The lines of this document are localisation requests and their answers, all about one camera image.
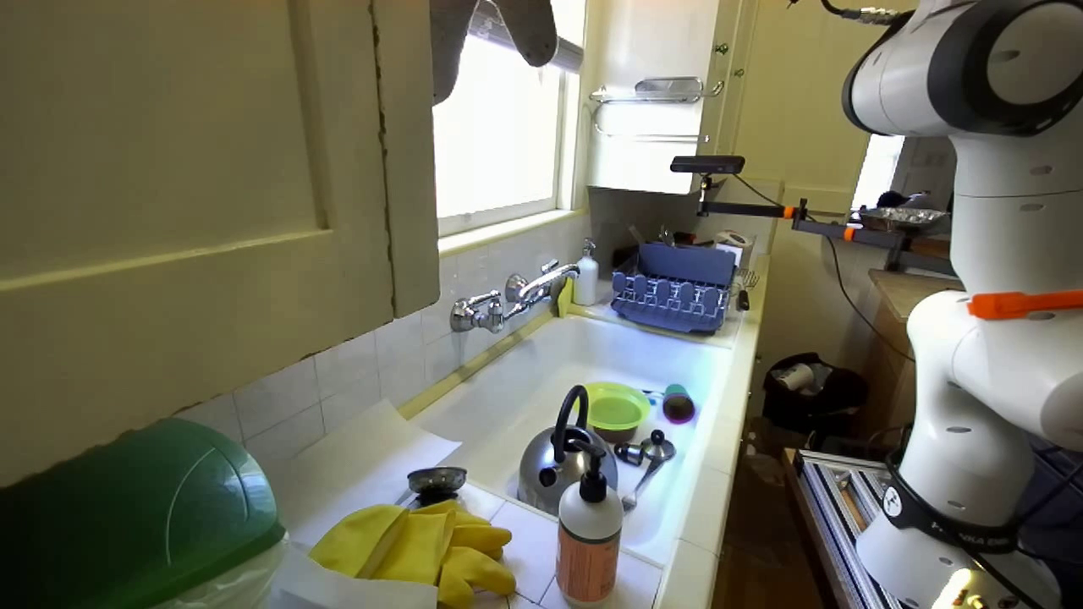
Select black waste bin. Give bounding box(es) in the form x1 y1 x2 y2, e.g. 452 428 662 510
766 351 870 448

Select black camera on stand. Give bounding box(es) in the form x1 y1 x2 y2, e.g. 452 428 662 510
670 156 805 221

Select green plastic bowl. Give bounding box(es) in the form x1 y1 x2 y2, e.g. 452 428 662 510
588 382 651 444

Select chrome wall faucet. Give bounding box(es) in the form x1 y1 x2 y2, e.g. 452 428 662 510
451 262 577 331

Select blue dish rack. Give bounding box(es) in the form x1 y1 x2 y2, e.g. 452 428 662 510
608 241 734 334

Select metal utensil in sink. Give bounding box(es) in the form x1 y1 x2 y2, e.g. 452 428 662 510
615 431 676 510

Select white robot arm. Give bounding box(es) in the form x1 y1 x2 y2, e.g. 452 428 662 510
844 0 1083 609

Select steel kettle black handle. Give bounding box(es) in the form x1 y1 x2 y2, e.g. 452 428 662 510
516 386 619 514

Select black sink strainer plug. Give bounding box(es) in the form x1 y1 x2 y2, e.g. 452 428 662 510
407 468 468 503

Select dark cup in sink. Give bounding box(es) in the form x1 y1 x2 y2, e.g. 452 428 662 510
662 382 698 422

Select window with blind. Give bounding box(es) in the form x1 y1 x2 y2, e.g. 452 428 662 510
431 0 584 237

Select yellow rubber gloves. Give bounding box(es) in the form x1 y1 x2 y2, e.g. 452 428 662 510
311 501 516 609

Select cream upper cabinet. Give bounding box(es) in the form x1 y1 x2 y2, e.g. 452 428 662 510
0 0 440 488

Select green lid container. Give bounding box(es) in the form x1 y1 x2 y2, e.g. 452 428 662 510
0 421 285 609

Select soap pump bottle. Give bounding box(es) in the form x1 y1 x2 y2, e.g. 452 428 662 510
556 428 623 607

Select white dish soap bottle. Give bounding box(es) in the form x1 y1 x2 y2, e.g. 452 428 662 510
574 243 600 307

